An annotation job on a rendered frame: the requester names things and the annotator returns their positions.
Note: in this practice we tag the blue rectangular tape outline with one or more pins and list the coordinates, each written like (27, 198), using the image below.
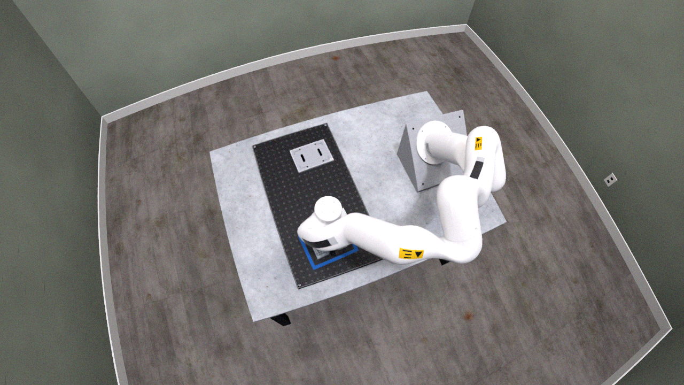
(329, 261)

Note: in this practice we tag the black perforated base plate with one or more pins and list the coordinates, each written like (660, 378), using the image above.
(292, 197)

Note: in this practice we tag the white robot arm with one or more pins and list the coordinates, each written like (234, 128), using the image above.
(456, 201)

